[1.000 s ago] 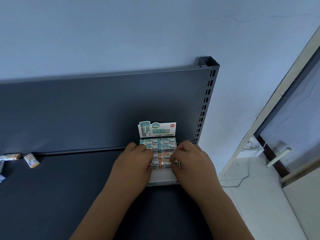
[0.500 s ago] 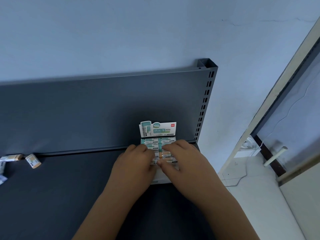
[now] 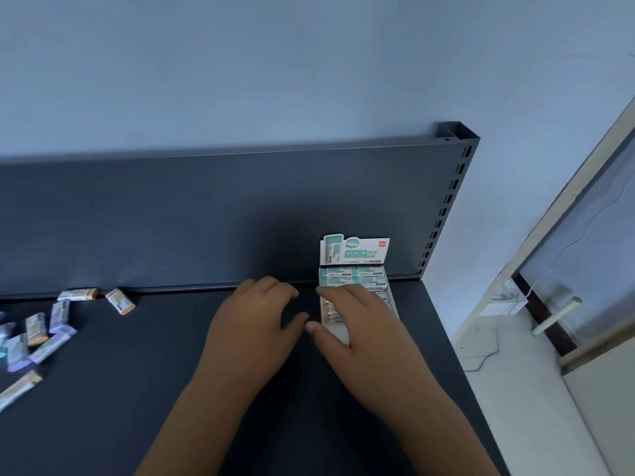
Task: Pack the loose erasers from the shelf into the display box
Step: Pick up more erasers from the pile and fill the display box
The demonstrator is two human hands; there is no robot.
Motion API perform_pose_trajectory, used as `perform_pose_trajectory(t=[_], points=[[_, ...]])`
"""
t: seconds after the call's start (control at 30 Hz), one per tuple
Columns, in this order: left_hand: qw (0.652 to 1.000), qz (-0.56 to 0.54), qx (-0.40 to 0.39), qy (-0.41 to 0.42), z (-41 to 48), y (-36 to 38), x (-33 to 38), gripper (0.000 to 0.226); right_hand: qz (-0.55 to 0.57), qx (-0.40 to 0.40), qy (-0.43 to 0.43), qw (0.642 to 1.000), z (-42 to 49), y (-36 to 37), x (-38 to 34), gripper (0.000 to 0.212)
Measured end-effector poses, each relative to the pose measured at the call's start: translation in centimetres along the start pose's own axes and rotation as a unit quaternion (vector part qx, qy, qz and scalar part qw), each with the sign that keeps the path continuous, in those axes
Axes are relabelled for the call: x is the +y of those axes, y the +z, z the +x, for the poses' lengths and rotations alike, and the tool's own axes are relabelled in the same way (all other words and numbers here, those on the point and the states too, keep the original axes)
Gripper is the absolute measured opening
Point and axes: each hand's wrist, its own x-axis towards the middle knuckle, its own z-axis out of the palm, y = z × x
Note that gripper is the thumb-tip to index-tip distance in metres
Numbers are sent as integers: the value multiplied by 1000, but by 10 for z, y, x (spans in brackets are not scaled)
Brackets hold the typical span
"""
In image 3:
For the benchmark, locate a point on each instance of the person's left hand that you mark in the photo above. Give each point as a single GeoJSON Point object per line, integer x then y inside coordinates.
{"type": "Point", "coordinates": [243, 347]}

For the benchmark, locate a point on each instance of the person's right hand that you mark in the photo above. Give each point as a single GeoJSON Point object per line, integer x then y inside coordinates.
{"type": "Point", "coordinates": [382, 361]}

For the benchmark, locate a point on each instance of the white box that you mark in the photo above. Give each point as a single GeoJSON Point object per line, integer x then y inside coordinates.
{"type": "Point", "coordinates": [354, 252]}

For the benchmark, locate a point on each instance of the pile of small erasers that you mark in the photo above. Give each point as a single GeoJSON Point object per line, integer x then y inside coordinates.
{"type": "Point", "coordinates": [37, 332]}

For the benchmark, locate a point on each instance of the dark grey shelf back panel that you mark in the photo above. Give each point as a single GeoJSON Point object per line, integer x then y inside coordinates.
{"type": "Point", "coordinates": [198, 218]}

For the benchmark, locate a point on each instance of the white door frame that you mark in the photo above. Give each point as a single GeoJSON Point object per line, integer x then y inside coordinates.
{"type": "Point", "coordinates": [553, 220]}

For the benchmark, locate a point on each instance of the glass door with dark frame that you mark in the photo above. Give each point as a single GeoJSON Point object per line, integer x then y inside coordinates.
{"type": "Point", "coordinates": [595, 242]}

